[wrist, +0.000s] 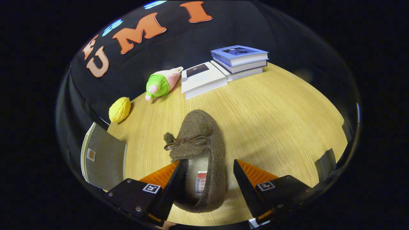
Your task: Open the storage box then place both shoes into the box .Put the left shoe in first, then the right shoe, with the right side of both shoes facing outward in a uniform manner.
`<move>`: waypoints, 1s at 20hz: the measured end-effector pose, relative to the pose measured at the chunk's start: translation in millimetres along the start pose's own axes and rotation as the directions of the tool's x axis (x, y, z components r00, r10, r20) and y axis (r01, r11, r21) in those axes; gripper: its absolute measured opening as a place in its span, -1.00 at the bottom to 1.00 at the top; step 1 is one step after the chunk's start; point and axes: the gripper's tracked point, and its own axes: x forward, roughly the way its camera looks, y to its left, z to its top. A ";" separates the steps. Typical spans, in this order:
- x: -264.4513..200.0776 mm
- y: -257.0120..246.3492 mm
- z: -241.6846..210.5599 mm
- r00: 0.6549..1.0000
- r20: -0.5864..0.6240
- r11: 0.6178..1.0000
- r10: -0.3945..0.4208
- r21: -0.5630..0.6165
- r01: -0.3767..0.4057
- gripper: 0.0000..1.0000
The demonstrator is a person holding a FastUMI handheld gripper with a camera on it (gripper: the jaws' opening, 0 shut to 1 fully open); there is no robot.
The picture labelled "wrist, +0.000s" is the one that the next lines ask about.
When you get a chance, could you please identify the black backdrop cloth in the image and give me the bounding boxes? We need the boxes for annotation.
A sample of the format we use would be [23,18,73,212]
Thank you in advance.
[55,0,361,186]

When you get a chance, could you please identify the blue cover book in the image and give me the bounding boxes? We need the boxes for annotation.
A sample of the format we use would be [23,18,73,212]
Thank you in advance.
[211,45,269,67]
[212,57,268,74]

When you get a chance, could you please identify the grey fabric storage box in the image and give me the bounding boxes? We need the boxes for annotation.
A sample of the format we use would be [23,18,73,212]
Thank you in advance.
[81,122,127,191]

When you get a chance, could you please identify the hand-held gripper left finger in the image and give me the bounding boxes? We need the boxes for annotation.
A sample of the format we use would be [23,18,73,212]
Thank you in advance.
[106,159,189,228]

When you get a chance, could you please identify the green and pink plush toy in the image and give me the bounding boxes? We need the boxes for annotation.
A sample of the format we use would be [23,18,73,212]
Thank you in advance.
[145,66,184,101]

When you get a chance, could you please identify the yellow walnut-shaped toy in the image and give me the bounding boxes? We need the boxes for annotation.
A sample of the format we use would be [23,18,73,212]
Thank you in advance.
[109,97,131,123]

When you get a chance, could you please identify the brown fuzzy shoe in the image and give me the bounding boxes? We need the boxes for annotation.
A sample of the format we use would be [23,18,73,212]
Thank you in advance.
[163,110,228,213]

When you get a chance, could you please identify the white book with dark photo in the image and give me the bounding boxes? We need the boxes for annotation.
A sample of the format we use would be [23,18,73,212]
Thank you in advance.
[181,61,228,100]

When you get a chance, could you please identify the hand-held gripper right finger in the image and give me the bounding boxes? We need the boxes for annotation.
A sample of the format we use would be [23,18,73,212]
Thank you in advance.
[233,159,315,225]

